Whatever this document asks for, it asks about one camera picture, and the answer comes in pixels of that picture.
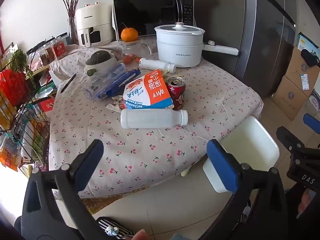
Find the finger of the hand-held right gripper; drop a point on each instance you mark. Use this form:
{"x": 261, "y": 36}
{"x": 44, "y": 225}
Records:
{"x": 312, "y": 122}
{"x": 288, "y": 137}

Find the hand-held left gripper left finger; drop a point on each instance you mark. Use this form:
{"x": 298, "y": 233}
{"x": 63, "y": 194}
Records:
{"x": 92, "y": 160}

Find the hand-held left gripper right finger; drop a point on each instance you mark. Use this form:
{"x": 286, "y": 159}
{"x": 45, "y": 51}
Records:
{"x": 222, "y": 166}

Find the white trash bin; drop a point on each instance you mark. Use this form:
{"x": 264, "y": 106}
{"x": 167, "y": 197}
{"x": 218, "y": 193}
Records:
{"x": 250, "y": 145}

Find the frosted white plastic bottle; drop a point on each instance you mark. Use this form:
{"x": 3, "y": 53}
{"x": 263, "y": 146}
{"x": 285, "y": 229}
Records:
{"x": 152, "y": 118}

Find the red drink can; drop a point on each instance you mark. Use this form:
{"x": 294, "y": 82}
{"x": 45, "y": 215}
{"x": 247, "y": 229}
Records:
{"x": 178, "y": 92}

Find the orange and white milk carton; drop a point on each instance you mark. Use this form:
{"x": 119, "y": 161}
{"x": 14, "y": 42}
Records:
{"x": 147, "y": 91}

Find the large brown cardboard box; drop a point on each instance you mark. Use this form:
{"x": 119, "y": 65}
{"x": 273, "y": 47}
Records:
{"x": 287, "y": 97}

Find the yellow patterned mat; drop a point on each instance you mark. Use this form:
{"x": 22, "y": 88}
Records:
{"x": 97, "y": 205}

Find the brown cardboard box with label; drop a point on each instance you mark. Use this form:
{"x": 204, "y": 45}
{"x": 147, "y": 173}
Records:
{"x": 300, "y": 67}

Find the cherry print tablecloth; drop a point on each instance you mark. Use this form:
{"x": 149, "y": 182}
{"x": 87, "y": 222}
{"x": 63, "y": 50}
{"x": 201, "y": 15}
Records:
{"x": 150, "y": 155}

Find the crumpled small wrapper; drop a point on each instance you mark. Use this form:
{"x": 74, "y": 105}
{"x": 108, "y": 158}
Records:
{"x": 116, "y": 105}

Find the striped slipper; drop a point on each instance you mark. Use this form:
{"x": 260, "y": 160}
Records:
{"x": 110, "y": 226}

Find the clear plastic water bottle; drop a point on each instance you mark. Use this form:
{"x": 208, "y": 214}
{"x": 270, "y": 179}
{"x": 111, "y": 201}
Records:
{"x": 100, "y": 83}

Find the blue printed box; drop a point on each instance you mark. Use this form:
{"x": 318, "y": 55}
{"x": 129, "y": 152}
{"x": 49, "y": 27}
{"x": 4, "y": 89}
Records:
{"x": 306, "y": 42}

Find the black pen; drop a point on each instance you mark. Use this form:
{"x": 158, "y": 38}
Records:
{"x": 68, "y": 83}

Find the blue cookie package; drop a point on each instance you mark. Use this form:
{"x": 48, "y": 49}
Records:
{"x": 120, "y": 82}

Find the small green fruit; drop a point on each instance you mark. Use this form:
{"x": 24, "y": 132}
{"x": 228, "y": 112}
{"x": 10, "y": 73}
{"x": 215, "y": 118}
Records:
{"x": 90, "y": 72}

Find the white bowl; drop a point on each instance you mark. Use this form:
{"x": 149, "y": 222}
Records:
{"x": 111, "y": 61}

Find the grey refrigerator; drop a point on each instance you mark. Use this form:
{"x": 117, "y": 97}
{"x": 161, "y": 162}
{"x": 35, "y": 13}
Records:
{"x": 255, "y": 37}

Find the green pumpkin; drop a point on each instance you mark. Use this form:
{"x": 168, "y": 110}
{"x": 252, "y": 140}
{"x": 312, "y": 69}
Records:
{"x": 97, "y": 57}

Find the red mesh bag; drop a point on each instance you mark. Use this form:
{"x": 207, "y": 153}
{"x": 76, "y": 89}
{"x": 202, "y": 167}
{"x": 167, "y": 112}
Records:
{"x": 13, "y": 87}

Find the small white labelled bottle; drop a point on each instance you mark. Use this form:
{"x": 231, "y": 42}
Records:
{"x": 155, "y": 65}

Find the clear jar of dried food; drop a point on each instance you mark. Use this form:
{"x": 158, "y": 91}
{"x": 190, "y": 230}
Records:
{"x": 45, "y": 55}

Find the red label glass jar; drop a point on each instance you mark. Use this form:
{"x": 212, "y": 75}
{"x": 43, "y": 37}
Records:
{"x": 59, "y": 48}

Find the glass jar with wooden lid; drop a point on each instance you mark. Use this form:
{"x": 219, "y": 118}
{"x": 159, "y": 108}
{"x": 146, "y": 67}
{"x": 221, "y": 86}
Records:
{"x": 132, "y": 48}

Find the white electric pot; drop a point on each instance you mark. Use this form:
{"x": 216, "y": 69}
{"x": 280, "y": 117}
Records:
{"x": 180, "y": 52}

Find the green leafy plant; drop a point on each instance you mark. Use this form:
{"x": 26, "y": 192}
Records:
{"x": 21, "y": 61}

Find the glass vase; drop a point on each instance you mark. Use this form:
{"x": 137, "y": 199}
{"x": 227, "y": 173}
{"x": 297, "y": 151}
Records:
{"x": 73, "y": 33}

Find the orange with stem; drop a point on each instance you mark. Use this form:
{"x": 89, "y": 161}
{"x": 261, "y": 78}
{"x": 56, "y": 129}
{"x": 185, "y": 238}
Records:
{"x": 129, "y": 34}

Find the cream air fryer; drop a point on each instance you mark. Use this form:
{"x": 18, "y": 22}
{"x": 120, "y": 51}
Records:
{"x": 93, "y": 20}

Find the white pot lid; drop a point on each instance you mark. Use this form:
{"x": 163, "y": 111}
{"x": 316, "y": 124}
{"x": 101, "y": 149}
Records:
{"x": 178, "y": 29}

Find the black microwave oven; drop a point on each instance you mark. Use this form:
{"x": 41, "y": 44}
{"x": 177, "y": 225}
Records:
{"x": 150, "y": 12}

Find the dried twig bunch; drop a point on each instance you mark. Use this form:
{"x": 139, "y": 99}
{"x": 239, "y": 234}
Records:
{"x": 71, "y": 0}

